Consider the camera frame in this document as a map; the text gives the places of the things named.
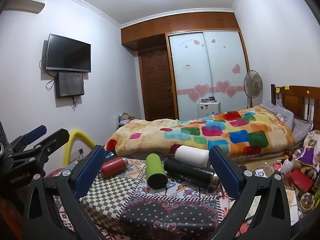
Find small bowl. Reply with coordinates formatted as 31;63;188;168
300;192;316;209

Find patterned tablecloth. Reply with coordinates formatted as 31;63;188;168
45;154;253;240

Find air conditioner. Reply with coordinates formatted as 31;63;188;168
0;0;46;15

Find white papers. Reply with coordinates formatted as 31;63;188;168
284;189;303;221

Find white bedside cabinet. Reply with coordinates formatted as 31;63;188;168
197;100;221;119

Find wooden bed headboard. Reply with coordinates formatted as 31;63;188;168
271;84;320;130

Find red cup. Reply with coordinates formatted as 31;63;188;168
100;157;129;179

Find small wall monitor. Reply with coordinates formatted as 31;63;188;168
56;72;85;99

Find green cup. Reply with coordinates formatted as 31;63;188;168
146;153;168;189

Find wall television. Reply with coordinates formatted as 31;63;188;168
45;33;92;73

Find black thermos cup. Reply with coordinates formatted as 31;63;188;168
164;157;222;188

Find yellow foam tube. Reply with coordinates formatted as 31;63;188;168
62;129;97;166

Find standing fan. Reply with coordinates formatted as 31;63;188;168
244;70;263;109

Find colourful checked blanket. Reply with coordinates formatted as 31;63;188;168
104;106;296;158

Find white cable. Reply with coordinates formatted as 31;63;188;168
254;161;276;178

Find red box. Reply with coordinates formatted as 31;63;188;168
286;169;314;193

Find purple cloth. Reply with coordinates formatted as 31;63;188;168
297;147;318;166

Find brown wooden door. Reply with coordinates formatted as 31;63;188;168
138;49;178;122

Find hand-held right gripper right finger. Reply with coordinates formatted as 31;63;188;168
208;145;294;240

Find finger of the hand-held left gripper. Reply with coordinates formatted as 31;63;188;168
9;128;70;167
6;124;48;153

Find pile of bags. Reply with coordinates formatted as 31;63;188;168
118;112;136;127

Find white squeeze bottle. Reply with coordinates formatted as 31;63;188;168
281;156;301;177

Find grey pillow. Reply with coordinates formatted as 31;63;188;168
291;119;313;143
260;101;295;131

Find white thermos cup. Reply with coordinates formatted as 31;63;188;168
174;145;213;168

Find wooden wardrobe with sliding doors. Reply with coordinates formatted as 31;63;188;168
121;12;251;121

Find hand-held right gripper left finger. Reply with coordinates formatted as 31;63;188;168
22;144;107;240

